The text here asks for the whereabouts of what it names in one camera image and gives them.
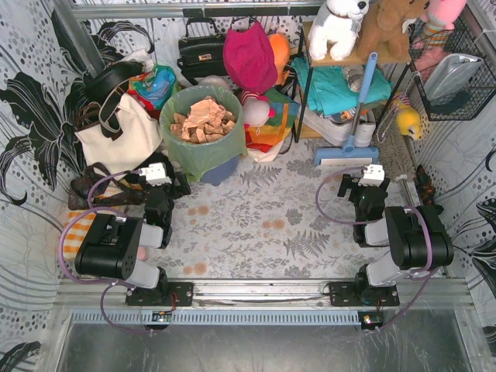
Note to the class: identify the black leather handbag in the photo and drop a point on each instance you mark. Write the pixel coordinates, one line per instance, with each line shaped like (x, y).
(201, 56)

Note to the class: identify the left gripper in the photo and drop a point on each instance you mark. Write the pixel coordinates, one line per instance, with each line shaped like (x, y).
(178, 185)

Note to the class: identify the white plush bear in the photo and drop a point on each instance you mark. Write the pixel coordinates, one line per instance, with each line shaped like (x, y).
(214, 80)

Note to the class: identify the magenta fabric bag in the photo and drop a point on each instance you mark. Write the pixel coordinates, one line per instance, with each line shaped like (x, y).
(249, 59)

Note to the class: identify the yellow plush toy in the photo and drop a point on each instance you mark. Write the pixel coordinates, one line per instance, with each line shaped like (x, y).
(407, 118)

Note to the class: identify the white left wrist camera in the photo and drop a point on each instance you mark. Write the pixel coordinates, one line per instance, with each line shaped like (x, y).
(155, 174)

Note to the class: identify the orange plush toy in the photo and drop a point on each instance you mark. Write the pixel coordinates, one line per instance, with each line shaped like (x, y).
(281, 49)

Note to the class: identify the black round hat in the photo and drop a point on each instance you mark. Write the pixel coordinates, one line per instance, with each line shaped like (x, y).
(97, 89)

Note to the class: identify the silver foil bag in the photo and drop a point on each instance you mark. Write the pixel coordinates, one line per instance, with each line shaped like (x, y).
(451, 74)

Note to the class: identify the brown teddy bear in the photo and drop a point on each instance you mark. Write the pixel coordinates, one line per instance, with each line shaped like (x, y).
(384, 24)

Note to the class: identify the white pink plush doll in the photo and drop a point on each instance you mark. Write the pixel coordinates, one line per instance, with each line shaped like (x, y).
(256, 109)

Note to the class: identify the white plush dog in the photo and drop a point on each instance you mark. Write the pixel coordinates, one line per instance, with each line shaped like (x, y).
(335, 29)

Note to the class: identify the colourful cartoon fabric bag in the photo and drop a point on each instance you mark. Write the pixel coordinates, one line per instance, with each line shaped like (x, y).
(153, 89)

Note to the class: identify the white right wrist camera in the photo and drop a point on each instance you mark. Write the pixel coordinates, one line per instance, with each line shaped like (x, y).
(373, 175)

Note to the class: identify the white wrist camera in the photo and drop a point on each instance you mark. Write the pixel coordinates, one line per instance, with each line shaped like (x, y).
(155, 174)
(373, 175)

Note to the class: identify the pink plush toy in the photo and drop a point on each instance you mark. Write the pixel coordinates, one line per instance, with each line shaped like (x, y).
(438, 19)

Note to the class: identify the cream canvas tote bag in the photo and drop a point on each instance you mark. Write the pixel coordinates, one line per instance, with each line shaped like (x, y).
(136, 140)

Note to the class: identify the dark patterned bag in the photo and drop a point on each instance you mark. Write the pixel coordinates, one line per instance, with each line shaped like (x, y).
(114, 192)

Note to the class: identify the pink glasses case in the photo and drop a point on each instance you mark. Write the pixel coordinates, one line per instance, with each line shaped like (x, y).
(142, 253)

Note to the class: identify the crumpled printed waste paper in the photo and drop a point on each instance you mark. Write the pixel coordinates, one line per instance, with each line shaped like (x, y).
(206, 122)

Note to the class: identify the blue floor mop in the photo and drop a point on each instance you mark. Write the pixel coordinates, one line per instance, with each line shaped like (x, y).
(349, 155)

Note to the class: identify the blue plastic trash bin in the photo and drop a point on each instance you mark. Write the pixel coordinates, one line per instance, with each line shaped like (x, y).
(217, 175)

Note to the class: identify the black wire basket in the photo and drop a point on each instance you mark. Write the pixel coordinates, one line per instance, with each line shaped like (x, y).
(469, 102)

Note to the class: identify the orange white checked cloth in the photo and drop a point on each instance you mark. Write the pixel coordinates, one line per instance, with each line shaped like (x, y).
(77, 224)

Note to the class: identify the teal folded cloth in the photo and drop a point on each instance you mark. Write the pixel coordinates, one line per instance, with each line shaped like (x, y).
(329, 92)

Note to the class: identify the green plastic trash bag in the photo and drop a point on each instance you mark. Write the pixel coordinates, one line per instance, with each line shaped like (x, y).
(196, 159)

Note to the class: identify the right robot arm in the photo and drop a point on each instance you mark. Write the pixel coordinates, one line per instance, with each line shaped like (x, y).
(417, 240)

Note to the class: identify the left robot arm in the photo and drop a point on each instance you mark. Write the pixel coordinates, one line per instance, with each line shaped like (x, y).
(110, 249)

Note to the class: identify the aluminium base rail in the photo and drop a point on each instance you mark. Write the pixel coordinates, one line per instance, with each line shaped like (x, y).
(276, 294)

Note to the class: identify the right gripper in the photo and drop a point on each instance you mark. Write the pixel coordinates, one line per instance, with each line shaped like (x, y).
(346, 185)

